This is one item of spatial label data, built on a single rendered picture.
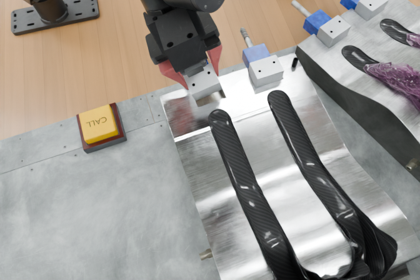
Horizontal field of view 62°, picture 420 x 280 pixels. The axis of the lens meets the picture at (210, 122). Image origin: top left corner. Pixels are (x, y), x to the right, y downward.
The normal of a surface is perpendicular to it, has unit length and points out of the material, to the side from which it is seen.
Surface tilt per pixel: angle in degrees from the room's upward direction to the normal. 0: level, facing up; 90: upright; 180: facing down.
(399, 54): 26
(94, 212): 0
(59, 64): 0
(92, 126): 0
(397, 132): 90
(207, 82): 19
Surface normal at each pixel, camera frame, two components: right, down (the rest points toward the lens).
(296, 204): -0.18, -0.77
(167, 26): -0.32, -0.61
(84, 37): -0.04, -0.43
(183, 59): 0.26, 0.68
